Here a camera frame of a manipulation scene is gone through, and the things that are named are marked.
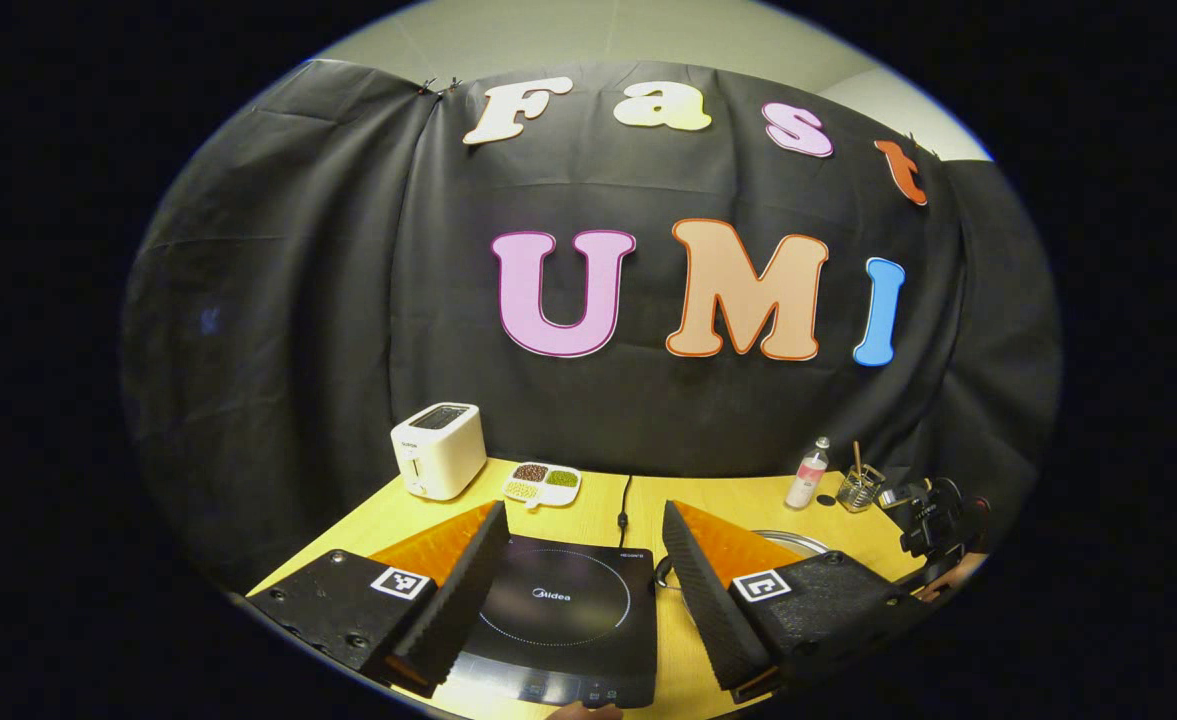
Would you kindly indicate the white divided bean dish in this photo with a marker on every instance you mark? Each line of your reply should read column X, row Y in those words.
column 543, row 485

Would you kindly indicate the white toaster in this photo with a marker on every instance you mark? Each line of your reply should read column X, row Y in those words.
column 438, row 450

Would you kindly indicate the black induction cooktop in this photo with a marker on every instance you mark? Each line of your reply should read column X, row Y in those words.
column 568, row 600

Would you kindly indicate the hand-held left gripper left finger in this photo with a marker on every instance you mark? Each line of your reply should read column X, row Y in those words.
column 458, row 600

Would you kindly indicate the wooden stick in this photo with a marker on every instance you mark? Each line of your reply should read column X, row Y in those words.
column 858, row 460

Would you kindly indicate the clear bottle with pink label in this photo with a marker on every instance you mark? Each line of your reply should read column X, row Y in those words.
column 806, row 482

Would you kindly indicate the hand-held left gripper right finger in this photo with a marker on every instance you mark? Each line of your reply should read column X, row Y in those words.
column 713, row 600

